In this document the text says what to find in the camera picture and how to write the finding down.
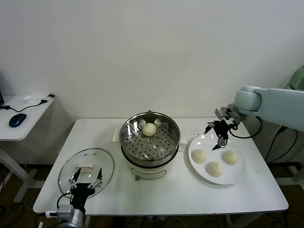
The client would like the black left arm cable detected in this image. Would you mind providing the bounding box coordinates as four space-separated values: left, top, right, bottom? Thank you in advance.
56 192 73 210

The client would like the white standing desk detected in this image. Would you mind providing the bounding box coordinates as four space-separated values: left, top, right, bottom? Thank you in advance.
0 95 56 203

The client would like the stainless steel steamer basket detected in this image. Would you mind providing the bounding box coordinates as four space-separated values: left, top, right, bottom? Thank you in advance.
119 112 181 164

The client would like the stainless steel steamer pot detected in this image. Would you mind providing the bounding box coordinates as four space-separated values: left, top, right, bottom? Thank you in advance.
113 110 188 181

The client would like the blue computer mouse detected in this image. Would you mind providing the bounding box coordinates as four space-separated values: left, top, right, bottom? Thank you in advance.
9 113 27 128

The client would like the black desk cable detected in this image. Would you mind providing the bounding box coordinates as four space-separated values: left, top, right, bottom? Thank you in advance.
0 101 47 113

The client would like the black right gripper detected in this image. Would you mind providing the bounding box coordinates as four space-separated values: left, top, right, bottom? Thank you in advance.
204 118 238 151

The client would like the small black adapter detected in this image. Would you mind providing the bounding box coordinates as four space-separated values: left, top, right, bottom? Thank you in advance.
40 94 56 105

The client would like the white round plate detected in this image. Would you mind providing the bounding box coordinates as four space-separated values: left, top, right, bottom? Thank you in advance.
188 134 247 185

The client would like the white steamed baozi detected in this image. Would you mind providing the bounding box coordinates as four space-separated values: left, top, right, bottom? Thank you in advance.
191 149 207 164
205 161 225 178
142 123 157 137
223 150 239 165

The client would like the pale green appliance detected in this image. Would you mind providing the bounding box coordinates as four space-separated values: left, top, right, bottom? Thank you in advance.
290 66 304 91

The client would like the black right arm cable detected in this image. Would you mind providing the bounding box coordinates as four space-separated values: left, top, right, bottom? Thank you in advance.
229 116 263 139

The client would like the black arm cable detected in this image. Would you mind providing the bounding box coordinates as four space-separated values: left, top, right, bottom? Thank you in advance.
229 116 263 139
56 192 73 210

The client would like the black power adapter cable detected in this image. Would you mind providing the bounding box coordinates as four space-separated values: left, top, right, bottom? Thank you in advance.
265 125 299 163

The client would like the glass lid with white handle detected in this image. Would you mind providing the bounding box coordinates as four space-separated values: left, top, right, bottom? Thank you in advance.
58 148 115 200

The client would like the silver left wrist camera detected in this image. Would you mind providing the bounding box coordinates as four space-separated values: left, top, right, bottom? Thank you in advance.
45 204 76 219

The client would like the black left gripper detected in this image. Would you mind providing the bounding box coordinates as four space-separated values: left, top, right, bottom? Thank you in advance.
68 168 104 210

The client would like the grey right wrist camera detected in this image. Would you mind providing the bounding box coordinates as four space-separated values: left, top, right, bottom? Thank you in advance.
215 106 230 119

